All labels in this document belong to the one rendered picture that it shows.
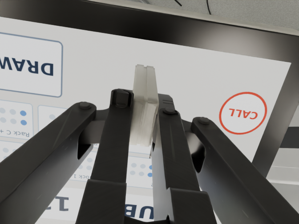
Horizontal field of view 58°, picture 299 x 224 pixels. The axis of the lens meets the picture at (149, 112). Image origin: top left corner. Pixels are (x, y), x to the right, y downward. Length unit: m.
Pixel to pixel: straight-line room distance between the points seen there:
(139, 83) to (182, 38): 0.06
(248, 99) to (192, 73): 0.05
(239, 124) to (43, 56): 0.17
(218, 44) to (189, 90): 0.04
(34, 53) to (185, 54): 0.11
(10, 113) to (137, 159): 0.12
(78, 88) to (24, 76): 0.04
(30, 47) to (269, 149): 0.22
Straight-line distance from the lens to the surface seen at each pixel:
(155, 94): 0.16
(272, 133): 0.26
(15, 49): 0.23
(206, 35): 0.21
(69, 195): 0.29
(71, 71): 0.22
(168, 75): 0.22
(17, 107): 0.25
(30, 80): 0.24
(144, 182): 0.27
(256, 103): 0.24
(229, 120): 0.24
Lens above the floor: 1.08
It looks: 14 degrees down
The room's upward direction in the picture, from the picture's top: 174 degrees counter-clockwise
